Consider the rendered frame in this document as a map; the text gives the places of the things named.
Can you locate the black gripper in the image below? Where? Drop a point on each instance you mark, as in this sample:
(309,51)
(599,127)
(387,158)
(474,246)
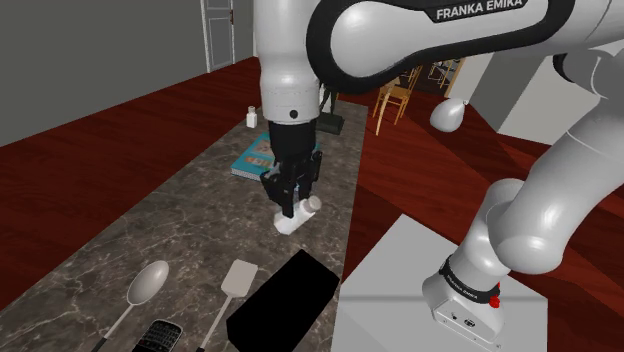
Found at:
(292,141)

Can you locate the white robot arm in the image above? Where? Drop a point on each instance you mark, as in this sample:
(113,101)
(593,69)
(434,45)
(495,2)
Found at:
(541,219)

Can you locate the large white bottle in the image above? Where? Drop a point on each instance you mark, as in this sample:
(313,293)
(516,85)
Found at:
(306,214)

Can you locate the teal book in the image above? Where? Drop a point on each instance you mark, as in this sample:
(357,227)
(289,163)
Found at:
(251,158)

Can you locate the small white bottle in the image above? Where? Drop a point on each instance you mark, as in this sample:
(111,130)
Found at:
(251,118)

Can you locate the grey spatula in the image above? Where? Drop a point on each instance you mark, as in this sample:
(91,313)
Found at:
(239,278)

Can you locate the black box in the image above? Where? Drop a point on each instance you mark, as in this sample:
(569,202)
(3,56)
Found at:
(285,304)

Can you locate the wooden chair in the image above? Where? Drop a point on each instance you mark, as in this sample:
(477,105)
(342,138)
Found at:
(392,95)

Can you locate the grey robot stand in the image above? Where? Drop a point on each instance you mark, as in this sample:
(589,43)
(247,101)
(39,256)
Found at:
(385,292)

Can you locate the grey teardrop-shaped object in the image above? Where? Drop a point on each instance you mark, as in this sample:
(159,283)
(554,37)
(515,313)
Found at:
(446,115)

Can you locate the grey panelled door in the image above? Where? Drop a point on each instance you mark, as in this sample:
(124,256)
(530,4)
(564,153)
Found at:
(218,34)

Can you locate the grey spoon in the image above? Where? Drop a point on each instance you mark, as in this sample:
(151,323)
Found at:
(148,282)

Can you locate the black phone with keypad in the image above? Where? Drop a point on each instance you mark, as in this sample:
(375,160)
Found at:
(158,337)

